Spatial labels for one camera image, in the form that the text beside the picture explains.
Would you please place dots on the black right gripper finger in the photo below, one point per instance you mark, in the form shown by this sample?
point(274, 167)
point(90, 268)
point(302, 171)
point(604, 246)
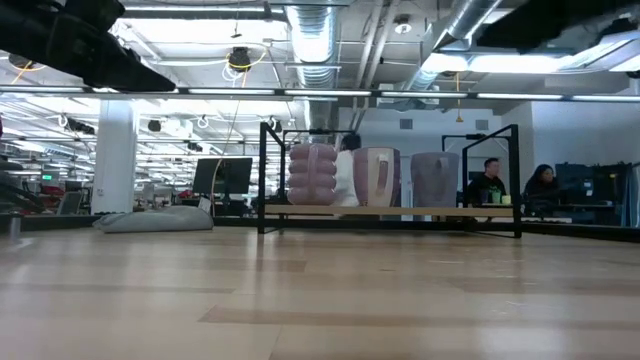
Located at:
point(530, 27)

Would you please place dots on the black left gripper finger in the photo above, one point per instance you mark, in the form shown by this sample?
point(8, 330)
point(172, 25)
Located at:
point(125, 72)

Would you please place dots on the blue-grey ceramic mug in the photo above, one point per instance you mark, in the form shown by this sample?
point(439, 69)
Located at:
point(434, 182)

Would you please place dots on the pink ribbed mug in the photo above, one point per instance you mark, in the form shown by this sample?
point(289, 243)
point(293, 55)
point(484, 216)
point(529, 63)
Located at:
point(312, 175)

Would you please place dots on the purple white mug brown rim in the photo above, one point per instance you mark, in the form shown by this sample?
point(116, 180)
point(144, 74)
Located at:
point(375, 175)

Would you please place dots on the black-framed wooden shelf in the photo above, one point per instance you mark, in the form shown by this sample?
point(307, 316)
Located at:
point(390, 210)

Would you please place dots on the white building pillar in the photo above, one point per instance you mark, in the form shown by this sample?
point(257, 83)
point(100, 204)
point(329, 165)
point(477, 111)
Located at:
point(114, 160)

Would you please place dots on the grey office chair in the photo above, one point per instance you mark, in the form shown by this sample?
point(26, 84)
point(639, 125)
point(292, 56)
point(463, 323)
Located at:
point(70, 202)

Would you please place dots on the black computer monitor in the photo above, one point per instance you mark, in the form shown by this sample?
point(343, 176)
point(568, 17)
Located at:
point(225, 175)

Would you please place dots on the grey folded cloth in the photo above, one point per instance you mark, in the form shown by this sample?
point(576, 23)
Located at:
point(155, 220)

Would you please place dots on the person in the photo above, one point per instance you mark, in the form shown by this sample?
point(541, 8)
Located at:
point(542, 190)
point(487, 182)
point(346, 180)

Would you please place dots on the silver ventilation duct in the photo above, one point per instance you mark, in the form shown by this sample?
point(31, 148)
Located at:
point(312, 40)

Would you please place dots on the black aluminium table frame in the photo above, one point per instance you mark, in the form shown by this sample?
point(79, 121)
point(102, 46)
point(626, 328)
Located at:
point(575, 230)

